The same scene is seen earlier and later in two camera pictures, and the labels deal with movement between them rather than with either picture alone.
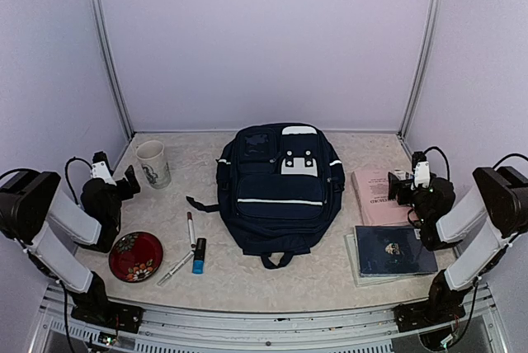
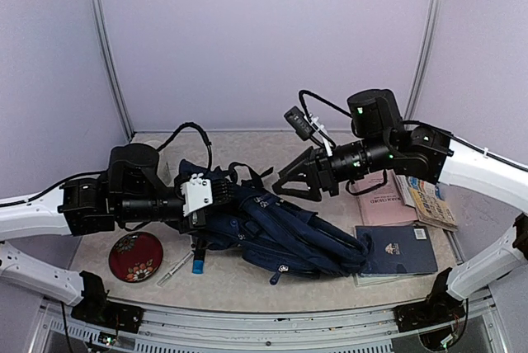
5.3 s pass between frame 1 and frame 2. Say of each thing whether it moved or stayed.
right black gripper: moved
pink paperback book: stayed
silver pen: stayed
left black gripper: moved
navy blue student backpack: moved
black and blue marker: stayed
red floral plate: stayed
